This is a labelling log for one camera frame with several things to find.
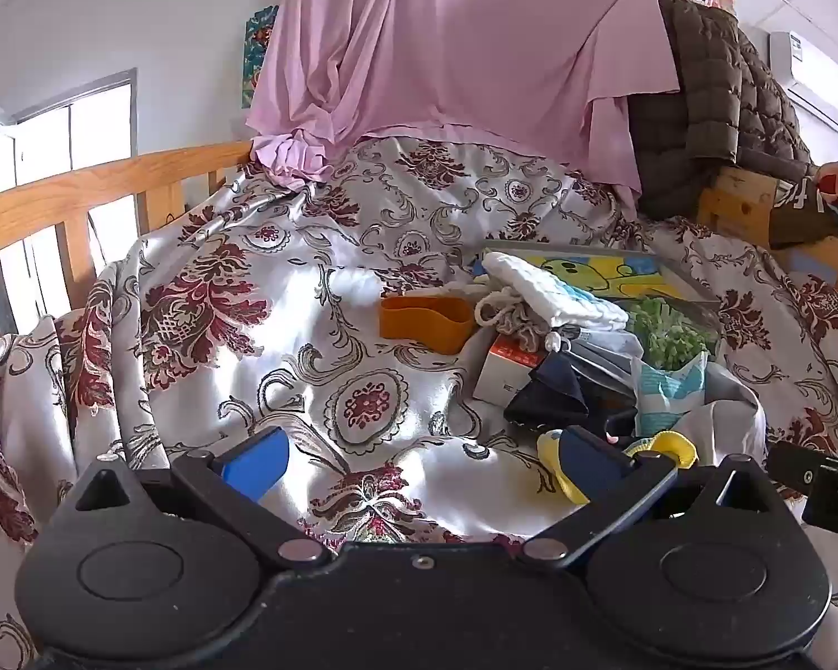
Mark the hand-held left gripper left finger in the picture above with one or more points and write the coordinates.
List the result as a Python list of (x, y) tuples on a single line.
[(258, 464)]

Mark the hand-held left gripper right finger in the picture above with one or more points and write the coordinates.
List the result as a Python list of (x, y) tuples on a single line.
[(586, 467)]

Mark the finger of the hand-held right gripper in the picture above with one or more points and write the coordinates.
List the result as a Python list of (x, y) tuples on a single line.
[(792, 467)]

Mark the grey cloth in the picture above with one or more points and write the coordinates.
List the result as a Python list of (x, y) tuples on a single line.
[(733, 419)]

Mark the dark navy cloth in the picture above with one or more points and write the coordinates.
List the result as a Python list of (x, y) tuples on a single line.
[(545, 394)]

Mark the white knitted cloth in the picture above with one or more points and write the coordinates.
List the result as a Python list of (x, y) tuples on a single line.
[(545, 286)]

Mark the grey tray with cartoon print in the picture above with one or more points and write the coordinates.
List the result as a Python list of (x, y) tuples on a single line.
[(600, 272)]

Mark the floral satin blanket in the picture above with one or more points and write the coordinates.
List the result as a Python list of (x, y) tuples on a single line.
[(251, 363)]

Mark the light blue packet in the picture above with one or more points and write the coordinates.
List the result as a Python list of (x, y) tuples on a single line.
[(663, 398)]

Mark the clear plastic bag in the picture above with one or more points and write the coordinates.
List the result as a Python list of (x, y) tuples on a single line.
[(607, 356)]

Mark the small cardboard box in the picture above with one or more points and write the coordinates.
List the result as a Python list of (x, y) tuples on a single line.
[(503, 377)]

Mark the glass jar of green stars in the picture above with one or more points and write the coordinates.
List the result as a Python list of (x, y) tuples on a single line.
[(670, 338)]

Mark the olive printed cloth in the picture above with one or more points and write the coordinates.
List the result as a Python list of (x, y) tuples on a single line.
[(796, 220)]

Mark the window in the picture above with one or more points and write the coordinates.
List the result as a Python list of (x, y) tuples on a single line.
[(98, 125)]

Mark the brown puffer jacket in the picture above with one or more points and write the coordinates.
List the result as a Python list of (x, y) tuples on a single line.
[(712, 98)]

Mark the white air conditioner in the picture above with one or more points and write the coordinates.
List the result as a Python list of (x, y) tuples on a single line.
[(817, 77)]

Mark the pink sheet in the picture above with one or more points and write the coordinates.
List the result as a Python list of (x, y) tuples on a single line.
[(461, 49)]

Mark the wooden bed rail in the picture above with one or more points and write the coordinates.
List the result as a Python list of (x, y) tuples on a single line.
[(42, 202)]

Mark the teal wall poster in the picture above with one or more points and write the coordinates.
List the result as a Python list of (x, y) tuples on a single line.
[(258, 49)]

